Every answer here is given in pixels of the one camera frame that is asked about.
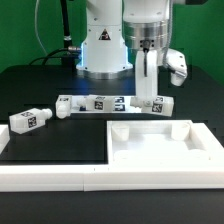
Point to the white square tabletop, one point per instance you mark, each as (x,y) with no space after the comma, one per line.
(162,143)

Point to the white obstacle fence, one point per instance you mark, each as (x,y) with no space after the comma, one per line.
(108,177)

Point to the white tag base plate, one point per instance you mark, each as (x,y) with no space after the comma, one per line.
(122,105)

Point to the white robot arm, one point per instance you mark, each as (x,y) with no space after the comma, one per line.
(131,34)

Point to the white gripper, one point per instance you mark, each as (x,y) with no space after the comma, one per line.
(146,72)

